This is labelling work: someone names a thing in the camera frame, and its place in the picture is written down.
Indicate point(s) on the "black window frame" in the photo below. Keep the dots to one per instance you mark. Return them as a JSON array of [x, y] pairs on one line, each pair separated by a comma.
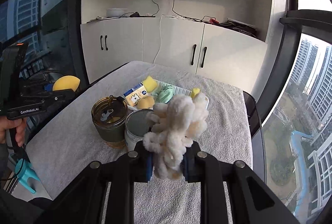
[[295, 21]]

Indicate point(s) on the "white lower cabinet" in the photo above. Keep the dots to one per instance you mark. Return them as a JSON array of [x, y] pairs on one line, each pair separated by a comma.
[[233, 58]]

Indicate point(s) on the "orange round sponge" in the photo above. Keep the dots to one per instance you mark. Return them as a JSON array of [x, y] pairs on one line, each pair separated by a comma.
[[66, 82], [146, 103]]

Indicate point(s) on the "person's left hand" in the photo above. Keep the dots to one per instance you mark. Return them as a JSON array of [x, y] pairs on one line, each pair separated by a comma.
[[19, 125]]

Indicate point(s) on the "white plastic tray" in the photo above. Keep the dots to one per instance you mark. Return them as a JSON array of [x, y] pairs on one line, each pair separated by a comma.
[[178, 90]]

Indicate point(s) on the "yellow tissue pack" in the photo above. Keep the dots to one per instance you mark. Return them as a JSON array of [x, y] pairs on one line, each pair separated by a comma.
[[133, 95]]

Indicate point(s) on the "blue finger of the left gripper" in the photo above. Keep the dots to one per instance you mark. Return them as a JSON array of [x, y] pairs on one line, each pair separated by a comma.
[[48, 87]]

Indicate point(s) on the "small yellow sponge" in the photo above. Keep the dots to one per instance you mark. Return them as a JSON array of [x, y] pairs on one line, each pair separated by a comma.
[[150, 84]]

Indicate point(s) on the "dark items on counter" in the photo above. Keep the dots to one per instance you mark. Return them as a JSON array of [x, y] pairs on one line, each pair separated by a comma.
[[240, 27]]

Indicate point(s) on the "large yellow sponge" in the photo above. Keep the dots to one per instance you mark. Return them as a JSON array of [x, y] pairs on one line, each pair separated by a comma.
[[194, 92]]

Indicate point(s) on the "grey terry towel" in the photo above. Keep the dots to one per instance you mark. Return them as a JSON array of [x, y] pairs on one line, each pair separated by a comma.
[[69, 142]]

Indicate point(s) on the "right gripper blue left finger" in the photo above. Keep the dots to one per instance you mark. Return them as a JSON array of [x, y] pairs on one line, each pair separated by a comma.
[[147, 164]]

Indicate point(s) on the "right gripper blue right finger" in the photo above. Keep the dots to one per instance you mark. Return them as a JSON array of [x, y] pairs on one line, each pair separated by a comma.
[[189, 167]]

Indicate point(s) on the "teal plastic stool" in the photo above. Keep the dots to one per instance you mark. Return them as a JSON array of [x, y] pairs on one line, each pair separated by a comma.
[[24, 171]]

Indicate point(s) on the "white bowl on counter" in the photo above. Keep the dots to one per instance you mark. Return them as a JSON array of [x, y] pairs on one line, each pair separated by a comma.
[[115, 12]]

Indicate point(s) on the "black glass table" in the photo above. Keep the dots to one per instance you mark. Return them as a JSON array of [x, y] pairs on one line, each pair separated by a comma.
[[258, 146]]

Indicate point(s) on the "green cloth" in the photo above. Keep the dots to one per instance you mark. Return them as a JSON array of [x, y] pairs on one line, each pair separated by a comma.
[[164, 94]]

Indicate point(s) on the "cream chenille scrunchie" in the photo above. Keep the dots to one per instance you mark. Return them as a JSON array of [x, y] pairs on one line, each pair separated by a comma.
[[174, 127]]

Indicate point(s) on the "gold drinking straw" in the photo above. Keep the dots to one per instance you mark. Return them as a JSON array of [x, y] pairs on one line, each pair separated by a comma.
[[110, 104]]

